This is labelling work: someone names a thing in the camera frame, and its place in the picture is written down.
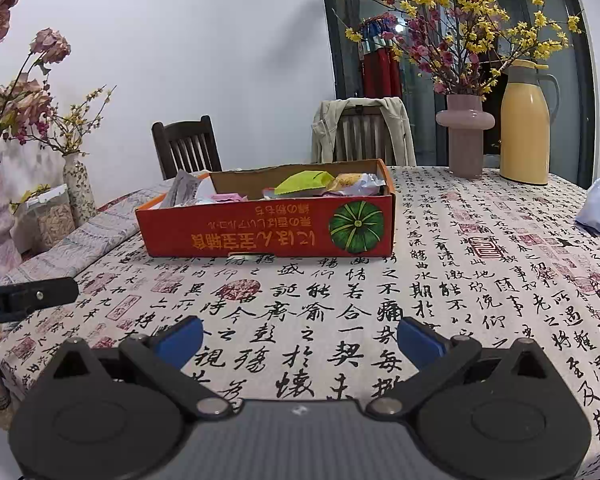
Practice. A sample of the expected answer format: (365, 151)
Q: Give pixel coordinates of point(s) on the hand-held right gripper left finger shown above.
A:
(180, 341)

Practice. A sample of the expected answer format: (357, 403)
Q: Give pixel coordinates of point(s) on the slatted wooden chair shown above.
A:
(362, 135)

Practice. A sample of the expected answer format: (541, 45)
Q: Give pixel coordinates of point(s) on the white cracker packet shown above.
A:
(180, 187)

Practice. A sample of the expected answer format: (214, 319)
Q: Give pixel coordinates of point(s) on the yellow thermos jug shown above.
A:
(525, 130)

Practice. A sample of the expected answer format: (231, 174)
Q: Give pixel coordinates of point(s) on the small speckled vase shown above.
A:
(79, 190)

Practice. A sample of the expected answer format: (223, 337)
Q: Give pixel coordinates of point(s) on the dried pink rose bouquet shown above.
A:
(25, 100)

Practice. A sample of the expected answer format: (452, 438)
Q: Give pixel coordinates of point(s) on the yellow magenta flower sprigs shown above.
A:
(75, 125)

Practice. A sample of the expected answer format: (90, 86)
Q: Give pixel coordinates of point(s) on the pink vase with flowers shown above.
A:
(420, 125)

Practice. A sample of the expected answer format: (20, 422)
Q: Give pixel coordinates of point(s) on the dark wooden chair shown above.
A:
(187, 147)

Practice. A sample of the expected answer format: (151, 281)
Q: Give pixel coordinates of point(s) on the red blue hanging garment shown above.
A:
(380, 70)

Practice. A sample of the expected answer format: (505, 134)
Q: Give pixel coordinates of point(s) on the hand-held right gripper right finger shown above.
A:
(420, 341)

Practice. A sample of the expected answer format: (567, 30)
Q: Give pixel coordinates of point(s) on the yellow flower sprig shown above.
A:
(27, 197)

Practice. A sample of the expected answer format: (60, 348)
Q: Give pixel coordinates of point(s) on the green stick packet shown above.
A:
(302, 182)

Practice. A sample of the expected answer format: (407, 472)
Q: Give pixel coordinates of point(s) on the red cardboard box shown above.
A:
(260, 230)

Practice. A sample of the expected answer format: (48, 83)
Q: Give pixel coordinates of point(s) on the beige jacket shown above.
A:
(325, 135)

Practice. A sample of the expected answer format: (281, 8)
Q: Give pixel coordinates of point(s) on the pink snack packet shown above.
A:
(227, 197)

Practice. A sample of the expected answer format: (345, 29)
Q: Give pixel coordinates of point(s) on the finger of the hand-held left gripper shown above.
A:
(42, 296)

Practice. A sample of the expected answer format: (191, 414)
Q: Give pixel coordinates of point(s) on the yellow pink blossom branches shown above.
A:
(450, 25)

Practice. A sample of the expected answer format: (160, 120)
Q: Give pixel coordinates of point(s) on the mauve collared vase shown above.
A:
(465, 135)

